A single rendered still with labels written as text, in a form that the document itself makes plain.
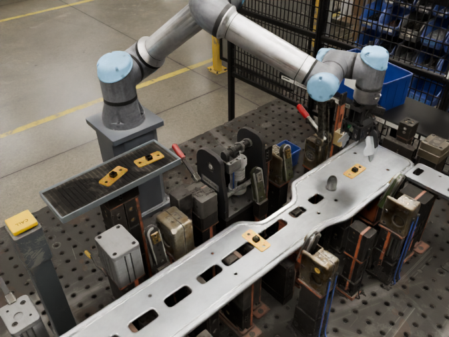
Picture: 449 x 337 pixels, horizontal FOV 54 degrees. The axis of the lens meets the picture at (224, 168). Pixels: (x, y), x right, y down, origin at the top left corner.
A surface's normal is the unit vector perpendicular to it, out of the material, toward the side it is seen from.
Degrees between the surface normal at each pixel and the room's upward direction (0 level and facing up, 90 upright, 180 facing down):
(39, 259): 90
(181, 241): 90
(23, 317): 0
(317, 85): 90
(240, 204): 0
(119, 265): 90
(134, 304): 0
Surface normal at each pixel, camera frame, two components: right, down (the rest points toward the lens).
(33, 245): 0.66, 0.45
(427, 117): -0.01, -0.79
